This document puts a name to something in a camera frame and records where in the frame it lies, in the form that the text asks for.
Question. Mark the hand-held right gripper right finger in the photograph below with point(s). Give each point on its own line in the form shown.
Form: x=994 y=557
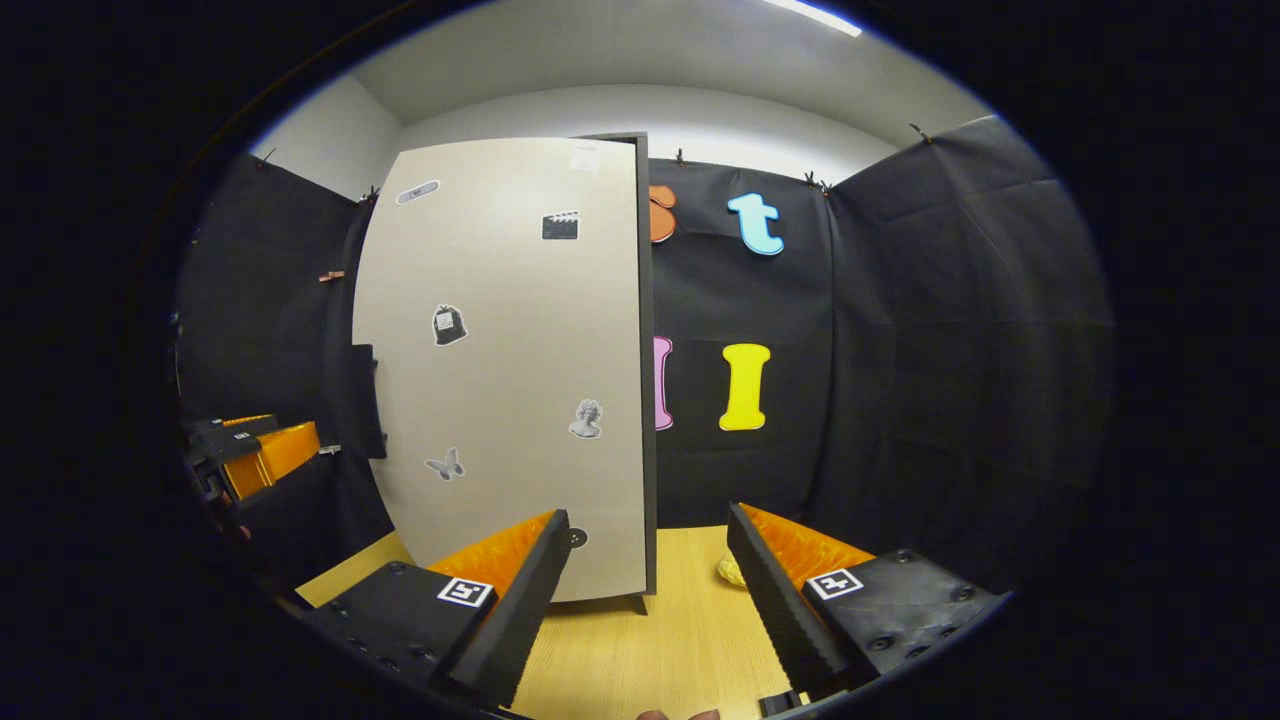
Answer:
x=775 y=610

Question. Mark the long ceiling light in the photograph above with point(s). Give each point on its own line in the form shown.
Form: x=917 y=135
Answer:
x=812 y=17

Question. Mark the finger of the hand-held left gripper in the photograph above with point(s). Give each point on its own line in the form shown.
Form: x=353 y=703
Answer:
x=250 y=447
x=235 y=427

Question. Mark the yellow lumpy object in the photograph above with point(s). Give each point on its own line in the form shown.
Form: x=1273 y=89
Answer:
x=733 y=571

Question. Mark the dark grey cabinet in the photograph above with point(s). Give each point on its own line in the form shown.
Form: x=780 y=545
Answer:
x=648 y=400

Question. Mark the beige cabinet door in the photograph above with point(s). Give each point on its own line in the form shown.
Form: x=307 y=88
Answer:
x=500 y=380

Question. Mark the black backdrop cloth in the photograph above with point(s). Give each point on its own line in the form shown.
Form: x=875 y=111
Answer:
x=950 y=330

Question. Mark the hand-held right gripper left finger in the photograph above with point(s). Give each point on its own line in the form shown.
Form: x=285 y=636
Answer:
x=515 y=610

